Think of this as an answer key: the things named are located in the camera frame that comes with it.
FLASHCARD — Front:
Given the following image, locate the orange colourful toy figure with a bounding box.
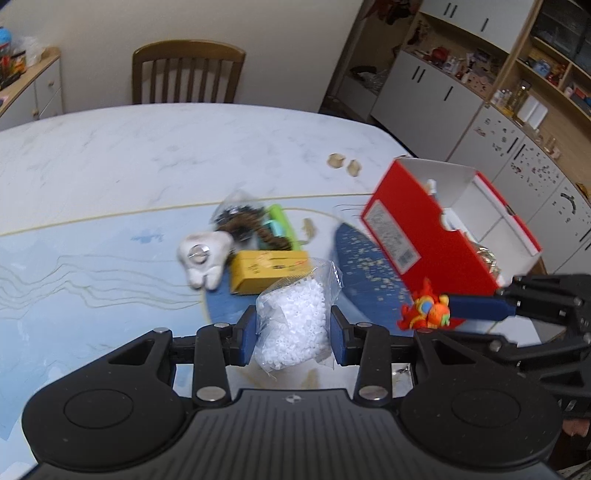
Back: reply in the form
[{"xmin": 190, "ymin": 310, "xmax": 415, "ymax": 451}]
[{"xmin": 398, "ymin": 279, "xmax": 451, "ymax": 330}]

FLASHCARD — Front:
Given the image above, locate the bag of white beads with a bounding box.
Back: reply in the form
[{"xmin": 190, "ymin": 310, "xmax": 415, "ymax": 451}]
[{"xmin": 253, "ymin": 259, "xmax": 342, "ymax": 374}]

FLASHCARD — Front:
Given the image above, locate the person's right hand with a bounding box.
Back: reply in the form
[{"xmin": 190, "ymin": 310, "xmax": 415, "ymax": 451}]
[{"xmin": 562, "ymin": 419, "xmax": 590, "ymax": 437}]

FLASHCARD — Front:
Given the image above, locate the yellow cardboard box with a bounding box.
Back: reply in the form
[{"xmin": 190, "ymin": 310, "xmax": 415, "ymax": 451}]
[{"xmin": 229, "ymin": 250, "xmax": 312, "ymax": 295}]

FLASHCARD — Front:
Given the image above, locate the red and white cardboard box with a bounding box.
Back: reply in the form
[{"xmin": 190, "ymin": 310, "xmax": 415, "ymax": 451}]
[{"xmin": 362, "ymin": 157, "xmax": 542, "ymax": 296}]

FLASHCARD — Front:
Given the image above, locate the white tooth plush toy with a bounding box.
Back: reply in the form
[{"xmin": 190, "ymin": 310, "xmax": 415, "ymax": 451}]
[{"xmin": 177, "ymin": 231, "xmax": 233, "ymax": 291}]

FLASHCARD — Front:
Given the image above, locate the turquoise small object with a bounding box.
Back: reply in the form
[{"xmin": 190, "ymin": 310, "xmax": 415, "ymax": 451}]
[{"xmin": 263, "ymin": 220, "xmax": 284, "ymax": 237}]

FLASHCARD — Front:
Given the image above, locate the bag of dark beads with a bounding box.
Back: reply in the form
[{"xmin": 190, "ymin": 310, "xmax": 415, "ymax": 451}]
[{"xmin": 211, "ymin": 188, "xmax": 264, "ymax": 227}]

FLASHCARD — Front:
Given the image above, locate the green cylinder tube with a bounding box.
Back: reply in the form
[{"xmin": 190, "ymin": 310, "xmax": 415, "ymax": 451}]
[{"xmin": 267, "ymin": 204, "xmax": 301, "ymax": 251}]

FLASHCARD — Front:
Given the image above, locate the brown wooden chair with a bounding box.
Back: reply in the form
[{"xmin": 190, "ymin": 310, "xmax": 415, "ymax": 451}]
[{"xmin": 131, "ymin": 40, "xmax": 246, "ymax": 105}]

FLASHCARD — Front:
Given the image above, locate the white sideboard cabinet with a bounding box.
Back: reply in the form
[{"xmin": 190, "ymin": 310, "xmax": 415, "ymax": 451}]
[{"xmin": 0, "ymin": 47, "xmax": 64, "ymax": 130}]

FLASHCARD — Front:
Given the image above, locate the white wall cabinet unit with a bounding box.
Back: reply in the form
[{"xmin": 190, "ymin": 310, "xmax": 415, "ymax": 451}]
[{"xmin": 328, "ymin": 1, "xmax": 590, "ymax": 273}]

